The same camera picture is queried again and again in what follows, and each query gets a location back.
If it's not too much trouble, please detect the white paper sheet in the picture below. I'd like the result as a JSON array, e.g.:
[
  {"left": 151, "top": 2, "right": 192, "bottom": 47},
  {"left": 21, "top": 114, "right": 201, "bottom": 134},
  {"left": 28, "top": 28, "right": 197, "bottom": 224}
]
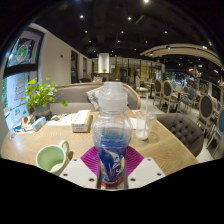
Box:
[{"left": 45, "top": 113, "right": 78, "bottom": 127}]

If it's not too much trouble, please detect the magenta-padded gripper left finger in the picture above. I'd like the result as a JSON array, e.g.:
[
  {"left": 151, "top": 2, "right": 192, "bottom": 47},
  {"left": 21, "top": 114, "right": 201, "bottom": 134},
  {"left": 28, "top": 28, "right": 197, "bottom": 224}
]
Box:
[{"left": 59, "top": 145, "right": 102, "bottom": 190}]

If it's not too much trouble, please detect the grey tufted chair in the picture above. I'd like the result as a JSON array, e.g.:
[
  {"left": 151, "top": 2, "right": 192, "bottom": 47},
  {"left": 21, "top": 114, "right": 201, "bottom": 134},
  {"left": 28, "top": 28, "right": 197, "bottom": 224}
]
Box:
[{"left": 155, "top": 112, "right": 205, "bottom": 159}]

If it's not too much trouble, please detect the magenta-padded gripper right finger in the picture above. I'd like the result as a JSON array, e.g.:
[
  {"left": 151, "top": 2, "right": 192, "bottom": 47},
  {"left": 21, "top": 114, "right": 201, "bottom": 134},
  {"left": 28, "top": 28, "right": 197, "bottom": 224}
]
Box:
[{"left": 124, "top": 145, "right": 167, "bottom": 190}]

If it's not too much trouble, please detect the light green ceramic mug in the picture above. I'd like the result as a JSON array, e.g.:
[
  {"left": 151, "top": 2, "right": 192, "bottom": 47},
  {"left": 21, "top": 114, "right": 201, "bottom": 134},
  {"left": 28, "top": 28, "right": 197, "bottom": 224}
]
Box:
[{"left": 35, "top": 139, "right": 71, "bottom": 176}]

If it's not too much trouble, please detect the group of ceiling lights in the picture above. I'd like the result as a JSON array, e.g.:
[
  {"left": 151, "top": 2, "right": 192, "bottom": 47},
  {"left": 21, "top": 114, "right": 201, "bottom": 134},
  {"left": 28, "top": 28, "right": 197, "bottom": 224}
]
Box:
[{"left": 78, "top": 0, "right": 221, "bottom": 51}]

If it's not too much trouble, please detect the grey chevron cushion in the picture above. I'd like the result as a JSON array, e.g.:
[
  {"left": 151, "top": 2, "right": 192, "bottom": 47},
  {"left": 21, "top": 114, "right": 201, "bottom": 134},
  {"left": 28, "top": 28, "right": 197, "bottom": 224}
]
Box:
[{"left": 85, "top": 85, "right": 105, "bottom": 111}]

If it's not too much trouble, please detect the clear bottle with blue label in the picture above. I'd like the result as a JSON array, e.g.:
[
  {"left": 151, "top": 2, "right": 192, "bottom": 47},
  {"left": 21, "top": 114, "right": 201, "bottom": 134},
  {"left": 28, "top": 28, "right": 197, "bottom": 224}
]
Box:
[{"left": 91, "top": 81, "right": 134, "bottom": 189}]

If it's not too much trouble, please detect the white tissue box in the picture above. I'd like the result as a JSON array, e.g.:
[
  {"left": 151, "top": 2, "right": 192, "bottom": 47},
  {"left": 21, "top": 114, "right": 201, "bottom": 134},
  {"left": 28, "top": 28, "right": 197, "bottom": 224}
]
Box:
[{"left": 71, "top": 109, "right": 93, "bottom": 134}]

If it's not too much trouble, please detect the small light blue box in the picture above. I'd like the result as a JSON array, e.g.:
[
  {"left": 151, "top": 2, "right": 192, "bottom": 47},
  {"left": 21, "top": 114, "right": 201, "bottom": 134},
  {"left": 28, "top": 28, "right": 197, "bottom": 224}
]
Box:
[{"left": 32, "top": 115, "right": 47, "bottom": 132}]

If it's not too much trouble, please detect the green potted plant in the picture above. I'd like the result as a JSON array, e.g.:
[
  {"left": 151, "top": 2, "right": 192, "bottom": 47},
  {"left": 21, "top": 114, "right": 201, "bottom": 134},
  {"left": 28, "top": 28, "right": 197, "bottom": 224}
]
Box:
[{"left": 21, "top": 77, "right": 69, "bottom": 118}]

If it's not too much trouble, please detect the curved grey sofa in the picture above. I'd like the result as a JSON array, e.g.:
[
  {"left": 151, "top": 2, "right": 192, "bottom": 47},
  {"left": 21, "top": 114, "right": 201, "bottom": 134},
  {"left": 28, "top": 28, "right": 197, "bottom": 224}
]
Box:
[{"left": 49, "top": 82, "right": 142, "bottom": 115}]

